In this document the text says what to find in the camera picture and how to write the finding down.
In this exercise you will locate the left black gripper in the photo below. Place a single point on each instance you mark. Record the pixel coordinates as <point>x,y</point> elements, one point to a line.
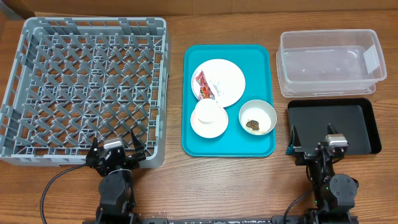
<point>140,155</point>

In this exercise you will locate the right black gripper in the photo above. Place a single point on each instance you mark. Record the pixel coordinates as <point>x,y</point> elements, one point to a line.
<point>313,152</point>

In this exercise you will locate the brown food scrap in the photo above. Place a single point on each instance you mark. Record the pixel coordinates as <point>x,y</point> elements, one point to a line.
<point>254,125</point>

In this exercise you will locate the grey bowl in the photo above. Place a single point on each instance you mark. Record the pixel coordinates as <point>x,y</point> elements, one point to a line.
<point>269,109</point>

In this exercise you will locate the small pink-white bowl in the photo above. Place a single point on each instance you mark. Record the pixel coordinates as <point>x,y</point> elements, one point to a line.
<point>210,130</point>

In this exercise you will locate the white paper cup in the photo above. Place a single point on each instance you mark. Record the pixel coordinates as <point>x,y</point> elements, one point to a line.
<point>207,110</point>

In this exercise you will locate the red snack wrapper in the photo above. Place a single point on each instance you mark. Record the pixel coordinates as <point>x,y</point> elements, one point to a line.
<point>205,90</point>

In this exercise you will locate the white tissue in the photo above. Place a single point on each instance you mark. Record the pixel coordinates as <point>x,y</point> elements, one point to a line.
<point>217,85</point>

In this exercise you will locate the white rice pile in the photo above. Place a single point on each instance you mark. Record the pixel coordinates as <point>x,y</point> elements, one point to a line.
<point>259,115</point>

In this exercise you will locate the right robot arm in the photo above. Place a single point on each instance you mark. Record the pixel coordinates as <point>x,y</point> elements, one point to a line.
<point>334,193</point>

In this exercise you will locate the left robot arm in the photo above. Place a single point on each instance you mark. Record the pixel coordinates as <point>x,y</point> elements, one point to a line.
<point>116,188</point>

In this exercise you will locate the black rectangular tray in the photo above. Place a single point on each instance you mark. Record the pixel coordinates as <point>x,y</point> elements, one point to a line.
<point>352,117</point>

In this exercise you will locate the clear plastic bin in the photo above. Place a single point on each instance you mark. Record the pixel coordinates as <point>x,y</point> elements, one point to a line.
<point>339,62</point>

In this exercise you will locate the grey plastic dish rack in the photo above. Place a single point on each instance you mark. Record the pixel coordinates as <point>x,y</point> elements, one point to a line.
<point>76,80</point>

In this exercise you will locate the teal plastic serving tray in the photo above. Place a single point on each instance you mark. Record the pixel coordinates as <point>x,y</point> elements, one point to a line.
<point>254,61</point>

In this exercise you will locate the large white plate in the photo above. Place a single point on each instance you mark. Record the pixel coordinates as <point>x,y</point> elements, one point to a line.
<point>231,76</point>

